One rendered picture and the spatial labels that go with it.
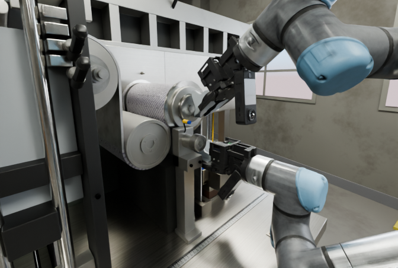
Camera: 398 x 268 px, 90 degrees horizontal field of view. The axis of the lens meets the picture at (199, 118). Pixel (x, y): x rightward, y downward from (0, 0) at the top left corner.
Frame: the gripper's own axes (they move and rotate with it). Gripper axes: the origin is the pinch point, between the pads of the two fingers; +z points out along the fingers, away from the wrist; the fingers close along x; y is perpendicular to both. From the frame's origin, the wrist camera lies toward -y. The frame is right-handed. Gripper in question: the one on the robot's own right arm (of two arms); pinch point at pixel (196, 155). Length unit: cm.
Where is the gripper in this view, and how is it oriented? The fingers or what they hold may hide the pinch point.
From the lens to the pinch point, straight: 64.6
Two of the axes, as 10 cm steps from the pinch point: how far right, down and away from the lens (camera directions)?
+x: -7.2, 1.4, -6.8
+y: 0.0, -9.8, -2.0
